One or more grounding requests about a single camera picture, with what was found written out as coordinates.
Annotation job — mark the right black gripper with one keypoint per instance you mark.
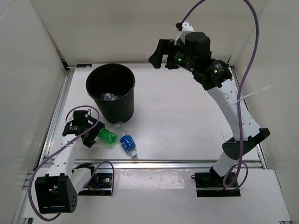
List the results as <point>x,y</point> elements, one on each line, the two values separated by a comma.
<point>162,49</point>

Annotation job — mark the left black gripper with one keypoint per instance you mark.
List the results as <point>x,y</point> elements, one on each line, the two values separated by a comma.
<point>89,141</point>

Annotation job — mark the green soda bottle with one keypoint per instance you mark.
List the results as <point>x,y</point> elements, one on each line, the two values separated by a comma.
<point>107,137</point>

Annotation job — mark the clear bottle white label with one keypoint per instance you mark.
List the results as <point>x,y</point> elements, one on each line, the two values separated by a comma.
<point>108,97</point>

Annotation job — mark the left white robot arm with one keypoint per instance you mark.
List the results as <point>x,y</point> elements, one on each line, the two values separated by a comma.
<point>57,191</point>

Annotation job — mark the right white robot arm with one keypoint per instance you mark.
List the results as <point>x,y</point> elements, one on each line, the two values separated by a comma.
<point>218,81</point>

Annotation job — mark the black plastic bin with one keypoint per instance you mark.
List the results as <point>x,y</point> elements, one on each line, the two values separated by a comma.
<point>111,86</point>

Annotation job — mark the clear crushed bottle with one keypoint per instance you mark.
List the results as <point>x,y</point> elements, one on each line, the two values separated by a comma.
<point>119,125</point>

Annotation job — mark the blue label water bottle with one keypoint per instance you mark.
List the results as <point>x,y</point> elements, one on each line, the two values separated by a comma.
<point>128,145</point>

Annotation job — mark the left blue label sticker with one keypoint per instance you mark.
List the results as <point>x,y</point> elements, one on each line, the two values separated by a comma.
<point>84,65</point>

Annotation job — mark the left aluminium rail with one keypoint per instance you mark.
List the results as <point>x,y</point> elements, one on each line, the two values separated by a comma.
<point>56,117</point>

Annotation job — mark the aluminium rail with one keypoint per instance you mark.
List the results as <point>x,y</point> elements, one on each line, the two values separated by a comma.
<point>56,117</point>
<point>155,164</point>
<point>258,149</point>

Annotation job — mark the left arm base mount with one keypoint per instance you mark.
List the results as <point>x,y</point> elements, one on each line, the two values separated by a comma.
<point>100,185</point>

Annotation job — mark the front aluminium rail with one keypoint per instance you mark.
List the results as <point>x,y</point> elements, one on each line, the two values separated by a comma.
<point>155,164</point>

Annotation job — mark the white cable tie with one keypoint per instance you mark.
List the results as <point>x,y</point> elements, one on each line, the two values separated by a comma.
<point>242,97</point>

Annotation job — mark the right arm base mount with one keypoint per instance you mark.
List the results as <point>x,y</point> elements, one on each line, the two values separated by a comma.
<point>208,186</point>

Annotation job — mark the right aluminium rail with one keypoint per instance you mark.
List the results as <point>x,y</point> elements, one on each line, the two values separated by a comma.
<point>258,149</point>

